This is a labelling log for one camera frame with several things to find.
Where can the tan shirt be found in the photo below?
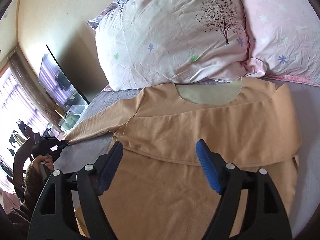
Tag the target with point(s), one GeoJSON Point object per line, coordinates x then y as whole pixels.
{"type": "Point", "coordinates": [159, 190]}

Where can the glass side table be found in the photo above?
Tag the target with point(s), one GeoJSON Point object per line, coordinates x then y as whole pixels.
{"type": "Point", "coordinates": [69, 99]}

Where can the brown window curtain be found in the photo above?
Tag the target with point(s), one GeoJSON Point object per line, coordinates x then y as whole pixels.
{"type": "Point", "coordinates": [31, 90]}

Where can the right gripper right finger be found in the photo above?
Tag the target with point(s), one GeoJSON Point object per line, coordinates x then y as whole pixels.
{"type": "Point", "coordinates": [265, 215]}

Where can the white tree-print pillow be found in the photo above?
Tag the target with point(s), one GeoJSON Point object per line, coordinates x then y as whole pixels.
{"type": "Point", "coordinates": [143, 43]}

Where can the brown fuzzy left sleeve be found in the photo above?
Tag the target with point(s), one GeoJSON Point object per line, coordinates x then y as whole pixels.
{"type": "Point", "coordinates": [21, 217]}

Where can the dark wooden chair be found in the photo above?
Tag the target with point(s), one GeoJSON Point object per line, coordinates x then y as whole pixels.
{"type": "Point", "coordinates": [22, 154]}

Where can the pink flower-print pillow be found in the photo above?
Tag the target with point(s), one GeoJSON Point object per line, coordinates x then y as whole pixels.
{"type": "Point", "coordinates": [283, 39]}

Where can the person's left hand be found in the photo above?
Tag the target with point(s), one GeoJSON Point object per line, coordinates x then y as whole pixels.
{"type": "Point", "coordinates": [43, 158]}

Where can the lavender bed sheet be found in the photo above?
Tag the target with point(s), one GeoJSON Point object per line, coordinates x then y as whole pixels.
{"type": "Point", "coordinates": [304, 218]}

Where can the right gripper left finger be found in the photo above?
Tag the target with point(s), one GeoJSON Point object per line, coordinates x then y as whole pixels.
{"type": "Point", "coordinates": [54, 216]}

